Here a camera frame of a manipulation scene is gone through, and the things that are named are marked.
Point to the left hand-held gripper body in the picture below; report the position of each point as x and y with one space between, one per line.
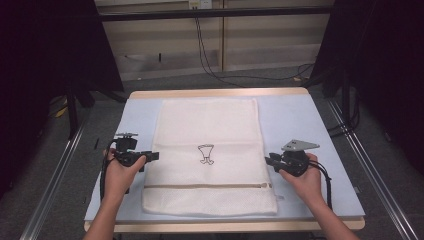
126 150

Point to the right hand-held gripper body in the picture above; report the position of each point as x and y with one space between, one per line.
296 156

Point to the white mesh laundry bag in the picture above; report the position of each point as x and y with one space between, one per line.
206 133

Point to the person's left hand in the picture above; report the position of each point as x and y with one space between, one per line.
120 176

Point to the person's right hand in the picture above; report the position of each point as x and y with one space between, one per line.
305 186

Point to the black metal stand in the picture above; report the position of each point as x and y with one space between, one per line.
346 100
72 113

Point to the black curtain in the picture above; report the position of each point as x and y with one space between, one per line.
40 66
386 66

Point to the black horizontal bar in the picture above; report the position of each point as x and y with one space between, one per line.
213 14

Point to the metal floor rail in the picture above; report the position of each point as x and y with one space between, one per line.
50 190
376 173

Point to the white wall outlet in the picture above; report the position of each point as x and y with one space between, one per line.
200 4

